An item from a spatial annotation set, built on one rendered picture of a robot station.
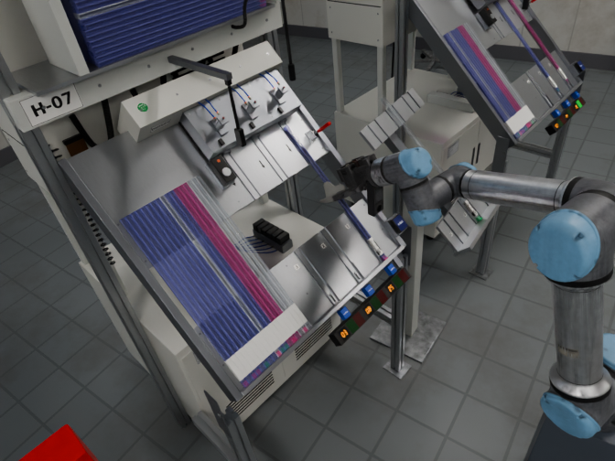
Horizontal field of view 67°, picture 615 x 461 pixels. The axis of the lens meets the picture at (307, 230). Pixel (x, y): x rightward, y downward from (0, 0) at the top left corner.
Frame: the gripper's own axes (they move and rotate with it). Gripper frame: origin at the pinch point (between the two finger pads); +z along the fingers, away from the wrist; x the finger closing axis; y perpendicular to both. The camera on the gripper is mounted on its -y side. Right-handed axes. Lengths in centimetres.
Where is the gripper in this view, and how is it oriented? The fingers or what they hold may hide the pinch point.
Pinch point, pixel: (337, 191)
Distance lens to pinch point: 141.8
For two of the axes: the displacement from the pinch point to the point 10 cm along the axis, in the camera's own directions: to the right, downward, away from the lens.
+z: -5.5, 0.9, 8.3
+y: -4.7, -8.5, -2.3
